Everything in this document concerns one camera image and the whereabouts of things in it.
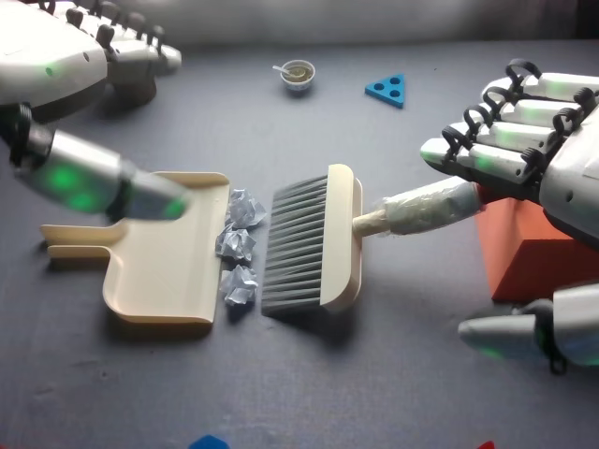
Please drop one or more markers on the red triangle block with holes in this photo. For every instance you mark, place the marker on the red triangle block with holes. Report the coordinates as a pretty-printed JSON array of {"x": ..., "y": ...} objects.
[{"x": 487, "y": 445}]

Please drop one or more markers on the cream brush with red cap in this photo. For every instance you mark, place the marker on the cream brush with red cap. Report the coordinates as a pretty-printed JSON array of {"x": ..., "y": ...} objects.
[{"x": 339, "y": 234}]

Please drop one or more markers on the blue triangle block with holes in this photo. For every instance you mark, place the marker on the blue triangle block with holes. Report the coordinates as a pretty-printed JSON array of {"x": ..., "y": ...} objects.
[{"x": 389, "y": 87}]

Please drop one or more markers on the cream plastic dustpan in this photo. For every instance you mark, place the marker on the cream plastic dustpan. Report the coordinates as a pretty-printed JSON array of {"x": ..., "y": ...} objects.
[{"x": 159, "y": 262}]

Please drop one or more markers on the white backdrop cloth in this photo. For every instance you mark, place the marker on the white backdrop cloth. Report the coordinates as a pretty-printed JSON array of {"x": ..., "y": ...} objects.
[{"x": 327, "y": 18}]

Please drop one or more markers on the small white toy spoon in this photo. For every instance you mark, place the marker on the small white toy spoon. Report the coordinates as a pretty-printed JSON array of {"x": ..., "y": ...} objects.
[{"x": 282, "y": 70}]

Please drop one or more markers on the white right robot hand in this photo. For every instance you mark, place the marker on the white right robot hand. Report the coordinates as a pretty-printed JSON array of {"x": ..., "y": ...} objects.
[{"x": 568, "y": 178}]

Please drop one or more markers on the large orange foam block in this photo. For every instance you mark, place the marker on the large orange foam block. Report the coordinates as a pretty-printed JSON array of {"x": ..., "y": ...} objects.
[{"x": 524, "y": 262}]

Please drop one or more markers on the grey tablecloth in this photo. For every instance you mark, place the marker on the grey tablecloth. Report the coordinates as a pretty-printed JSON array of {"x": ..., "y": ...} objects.
[{"x": 327, "y": 374}]

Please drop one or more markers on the blue hexagonal block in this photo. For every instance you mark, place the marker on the blue hexagonal block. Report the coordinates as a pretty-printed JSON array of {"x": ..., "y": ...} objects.
[{"x": 209, "y": 443}]

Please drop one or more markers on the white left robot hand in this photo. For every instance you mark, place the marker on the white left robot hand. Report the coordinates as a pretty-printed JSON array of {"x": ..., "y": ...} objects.
[{"x": 51, "y": 61}]

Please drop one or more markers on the small white toy cup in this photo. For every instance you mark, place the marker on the small white toy cup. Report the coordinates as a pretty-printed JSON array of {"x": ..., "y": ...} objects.
[{"x": 299, "y": 79}]

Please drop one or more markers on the white paper ball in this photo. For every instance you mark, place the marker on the white paper ball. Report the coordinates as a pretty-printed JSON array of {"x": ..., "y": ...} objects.
[
  {"x": 244, "y": 208},
  {"x": 235, "y": 243},
  {"x": 239, "y": 285}
]

